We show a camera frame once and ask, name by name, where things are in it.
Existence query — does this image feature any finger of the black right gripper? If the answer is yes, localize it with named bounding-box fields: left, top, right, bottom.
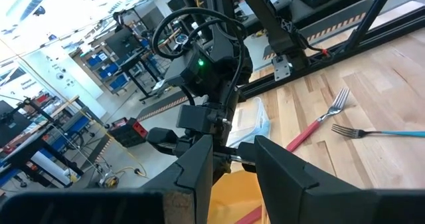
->
left=237, top=141, right=257, bottom=173
left=146, top=127, right=187, bottom=158

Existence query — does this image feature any clear plastic bin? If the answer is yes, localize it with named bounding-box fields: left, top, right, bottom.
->
left=227, top=96, right=272, bottom=149

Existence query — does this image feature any teal handled fork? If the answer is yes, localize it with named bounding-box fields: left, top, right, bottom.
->
left=331, top=123, right=425, bottom=139

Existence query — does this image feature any black desk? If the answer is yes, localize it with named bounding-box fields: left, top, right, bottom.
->
left=118, top=47, right=173, bottom=105

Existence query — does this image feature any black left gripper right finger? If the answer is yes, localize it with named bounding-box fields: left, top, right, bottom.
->
left=254, top=135, right=425, bottom=224

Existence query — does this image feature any shelf with blue bins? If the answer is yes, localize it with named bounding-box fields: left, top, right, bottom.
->
left=81, top=49, right=132, bottom=94

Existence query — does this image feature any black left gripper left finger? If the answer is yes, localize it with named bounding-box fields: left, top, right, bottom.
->
left=0, top=134, right=214, bottom=224

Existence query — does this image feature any black computer monitor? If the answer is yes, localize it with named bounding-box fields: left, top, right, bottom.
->
left=105, top=27, right=142, bottom=59

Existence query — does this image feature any wooden top workbench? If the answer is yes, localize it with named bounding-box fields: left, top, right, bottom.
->
left=0, top=96, right=107, bottom=188

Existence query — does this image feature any grey metal bracket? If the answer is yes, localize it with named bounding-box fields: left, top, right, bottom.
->
left=272, top=54, right=294, bottom=82

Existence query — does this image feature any yellow plastic bin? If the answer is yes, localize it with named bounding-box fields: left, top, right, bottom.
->
left=207, top=169, right=266, bottom=224

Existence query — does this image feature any black and red toolbox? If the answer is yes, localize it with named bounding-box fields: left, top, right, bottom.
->
left=108, top=116, right=149, bottom=148

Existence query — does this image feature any white pillar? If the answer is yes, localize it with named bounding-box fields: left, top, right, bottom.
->
left=19, top=46, right=106, bottom=118

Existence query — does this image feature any black aluminium table frame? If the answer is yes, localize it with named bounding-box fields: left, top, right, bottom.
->
left=238, top=0, right=425, bottom=100

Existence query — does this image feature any white roll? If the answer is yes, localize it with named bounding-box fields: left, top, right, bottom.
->
left=31, top=150, right=72, bottom=186

